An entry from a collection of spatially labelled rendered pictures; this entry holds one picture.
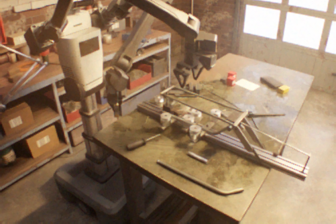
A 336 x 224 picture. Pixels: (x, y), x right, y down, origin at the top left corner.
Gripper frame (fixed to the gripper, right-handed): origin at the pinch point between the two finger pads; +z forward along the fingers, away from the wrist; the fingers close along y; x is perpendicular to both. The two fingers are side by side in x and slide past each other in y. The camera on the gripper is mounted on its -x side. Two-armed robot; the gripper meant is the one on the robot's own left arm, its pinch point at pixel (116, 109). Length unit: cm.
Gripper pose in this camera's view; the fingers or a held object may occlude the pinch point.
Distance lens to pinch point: 120.5
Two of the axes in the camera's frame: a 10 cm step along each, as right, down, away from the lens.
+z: 0.0, 8.7, 4.9
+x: -1.4, -4.9, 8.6
